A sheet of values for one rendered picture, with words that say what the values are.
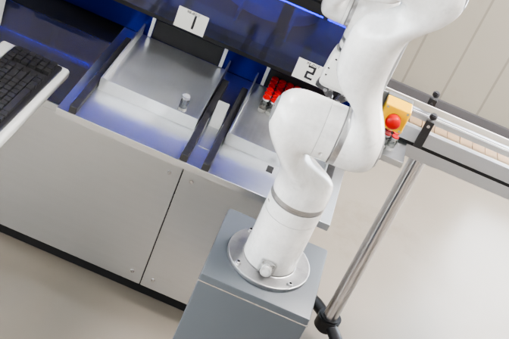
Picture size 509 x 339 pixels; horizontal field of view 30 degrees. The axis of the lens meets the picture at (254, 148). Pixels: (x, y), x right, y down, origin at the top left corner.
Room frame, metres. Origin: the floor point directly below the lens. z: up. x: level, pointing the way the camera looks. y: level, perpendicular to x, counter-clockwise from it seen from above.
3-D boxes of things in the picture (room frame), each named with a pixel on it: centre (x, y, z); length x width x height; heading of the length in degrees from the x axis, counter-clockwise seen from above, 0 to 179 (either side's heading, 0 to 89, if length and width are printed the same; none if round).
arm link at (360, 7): (1.94, -0.12, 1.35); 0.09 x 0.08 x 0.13; 90
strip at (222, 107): (1.97, 0.11, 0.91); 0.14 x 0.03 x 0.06; 0
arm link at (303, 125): (1.63, -0.09, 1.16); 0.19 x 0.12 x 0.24; 90
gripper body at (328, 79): (1.94, -0.12, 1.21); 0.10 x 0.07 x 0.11; 91
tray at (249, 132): (2.13, -0.06, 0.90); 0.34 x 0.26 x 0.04; 0
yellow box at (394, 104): (2.24, -0.31, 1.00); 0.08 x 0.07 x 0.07; 0
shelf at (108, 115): (2.06, 0.11, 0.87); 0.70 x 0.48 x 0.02; 90
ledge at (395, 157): (2.29, -0.32, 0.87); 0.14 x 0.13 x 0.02; 0
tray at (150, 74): (2.13, 0.28, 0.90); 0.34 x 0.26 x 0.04; 0
